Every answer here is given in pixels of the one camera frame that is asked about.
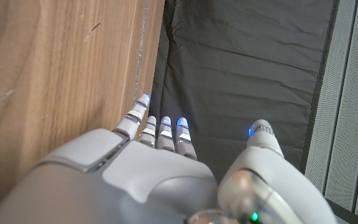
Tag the black backdrop curtain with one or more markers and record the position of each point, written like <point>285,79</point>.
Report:
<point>244,62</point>

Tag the grey perforated panel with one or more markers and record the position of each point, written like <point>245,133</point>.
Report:
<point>346,109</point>

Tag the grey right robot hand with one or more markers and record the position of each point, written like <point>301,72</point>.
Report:
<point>135,180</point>

